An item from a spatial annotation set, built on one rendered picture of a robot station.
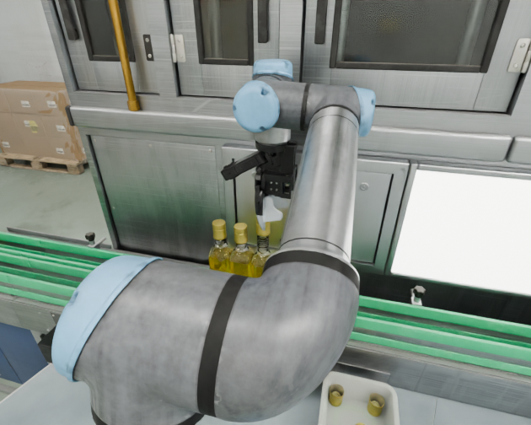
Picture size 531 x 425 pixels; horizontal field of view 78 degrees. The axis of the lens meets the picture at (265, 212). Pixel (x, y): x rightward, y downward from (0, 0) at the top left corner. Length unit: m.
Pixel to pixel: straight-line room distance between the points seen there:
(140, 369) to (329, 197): 0.24
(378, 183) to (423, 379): 0.52
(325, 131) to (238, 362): 0.31
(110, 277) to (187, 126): 0.66
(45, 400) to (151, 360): 0.87
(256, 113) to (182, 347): 0.37
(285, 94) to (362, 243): 0.53
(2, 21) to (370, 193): 5.39
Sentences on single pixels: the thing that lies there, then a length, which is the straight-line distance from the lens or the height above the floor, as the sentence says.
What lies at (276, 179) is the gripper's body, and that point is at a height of 1.32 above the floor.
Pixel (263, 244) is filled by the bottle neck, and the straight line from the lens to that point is 0.81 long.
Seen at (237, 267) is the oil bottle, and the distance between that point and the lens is 0.87.
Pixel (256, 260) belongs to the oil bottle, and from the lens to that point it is 0.83.
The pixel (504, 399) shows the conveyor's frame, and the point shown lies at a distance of 1.09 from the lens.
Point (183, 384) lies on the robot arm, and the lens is 0.27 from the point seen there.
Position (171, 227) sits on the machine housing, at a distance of 1.14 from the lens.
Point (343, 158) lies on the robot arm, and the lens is 0.41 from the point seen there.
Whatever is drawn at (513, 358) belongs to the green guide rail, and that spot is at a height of 0.93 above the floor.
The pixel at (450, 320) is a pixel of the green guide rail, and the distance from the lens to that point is 1.00.
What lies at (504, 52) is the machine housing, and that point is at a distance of 0.86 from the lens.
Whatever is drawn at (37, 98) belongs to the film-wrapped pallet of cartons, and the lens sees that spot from 4.61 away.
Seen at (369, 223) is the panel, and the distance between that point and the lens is 0.91.
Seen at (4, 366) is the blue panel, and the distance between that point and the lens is 1.75.
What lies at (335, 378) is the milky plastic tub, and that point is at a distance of 0.94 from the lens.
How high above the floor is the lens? 1.61
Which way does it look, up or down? 31 degrees down
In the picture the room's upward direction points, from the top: straight up
